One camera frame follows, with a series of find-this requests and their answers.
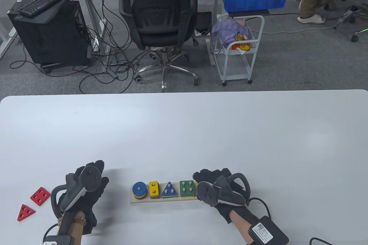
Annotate blue disc block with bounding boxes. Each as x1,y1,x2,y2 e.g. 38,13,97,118
132,182,147,196

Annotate red square block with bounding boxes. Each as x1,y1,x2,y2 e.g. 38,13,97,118
30,187,51,206

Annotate red triangle block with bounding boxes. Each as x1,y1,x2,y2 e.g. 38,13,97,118
17,204,36,222

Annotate person's right hand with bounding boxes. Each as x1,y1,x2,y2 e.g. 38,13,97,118
193,168,253,224

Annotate black floor cables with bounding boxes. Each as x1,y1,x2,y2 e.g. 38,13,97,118
10,0,150,94

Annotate black computer tower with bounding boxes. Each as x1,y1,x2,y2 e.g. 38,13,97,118
7,0,89,66

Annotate white floor cable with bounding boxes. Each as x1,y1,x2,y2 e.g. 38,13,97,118
259,24,342,34

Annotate white table leg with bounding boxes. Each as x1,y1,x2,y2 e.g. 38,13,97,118
0,18,18,59

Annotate blue triangle block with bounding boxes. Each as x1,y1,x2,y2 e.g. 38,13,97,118
162,182,177,197

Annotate black box with white label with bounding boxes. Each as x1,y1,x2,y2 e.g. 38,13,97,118
43,235,75,245
248,216,289,245

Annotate black keyboard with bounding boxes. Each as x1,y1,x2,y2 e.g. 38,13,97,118
18,0,72,17

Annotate black floor box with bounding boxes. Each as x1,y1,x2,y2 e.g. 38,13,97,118
197,12,214,34

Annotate person's right forearm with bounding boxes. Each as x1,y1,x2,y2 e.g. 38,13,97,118
230,209,259,245

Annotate grey power strip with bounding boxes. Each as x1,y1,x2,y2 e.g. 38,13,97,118
338,11,355,23

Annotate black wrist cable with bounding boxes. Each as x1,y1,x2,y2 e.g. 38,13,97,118
43,223,59,242
249,198,327,245

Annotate wooden peg board with posts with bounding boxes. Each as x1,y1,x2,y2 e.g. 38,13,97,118
129,180,202,204

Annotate purple cloth bag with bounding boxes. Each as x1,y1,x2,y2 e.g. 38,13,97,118
211,20,249,54

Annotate black mesh office chair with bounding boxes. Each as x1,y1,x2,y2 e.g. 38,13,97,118
111,0,199,92

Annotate brown board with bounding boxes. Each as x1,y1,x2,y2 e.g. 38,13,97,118
227,9,271,17

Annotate black white hand controller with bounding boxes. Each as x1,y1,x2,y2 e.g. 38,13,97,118
196,173,250,207
51,165,102,217

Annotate orange yellow toy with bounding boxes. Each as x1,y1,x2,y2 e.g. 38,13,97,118
231,34,250,51

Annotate white trolley cart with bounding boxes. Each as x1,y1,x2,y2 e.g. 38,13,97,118
214,14,265,87

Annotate person's left forearm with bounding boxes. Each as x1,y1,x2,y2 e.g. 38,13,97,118
57,212,87,245

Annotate black chair caster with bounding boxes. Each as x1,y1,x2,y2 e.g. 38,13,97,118
351,28,368,43

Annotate person's left hand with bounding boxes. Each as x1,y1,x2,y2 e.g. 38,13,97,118
57,160,110,234

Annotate brown bracelet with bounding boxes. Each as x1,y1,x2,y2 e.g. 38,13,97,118
57,217,87,226

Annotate green square block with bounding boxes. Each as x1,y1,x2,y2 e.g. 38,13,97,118
180,181,196,196

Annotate white desk frame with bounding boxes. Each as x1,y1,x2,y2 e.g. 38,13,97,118
72,0,110,74

